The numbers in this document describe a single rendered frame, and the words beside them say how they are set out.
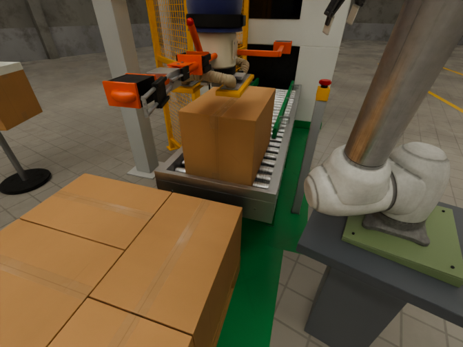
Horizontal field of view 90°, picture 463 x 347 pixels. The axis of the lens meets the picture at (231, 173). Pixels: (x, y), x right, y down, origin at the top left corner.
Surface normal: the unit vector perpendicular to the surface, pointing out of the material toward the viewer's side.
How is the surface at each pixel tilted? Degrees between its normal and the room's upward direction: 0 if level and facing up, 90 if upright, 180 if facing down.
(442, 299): 0
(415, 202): 90
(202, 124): 90
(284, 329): 0
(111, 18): 90
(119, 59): 90
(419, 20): 99
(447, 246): 4
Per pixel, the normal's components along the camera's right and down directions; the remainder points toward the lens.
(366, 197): 0.13, 0.68
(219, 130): -0.30, 0.54
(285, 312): 0.01, -0.82
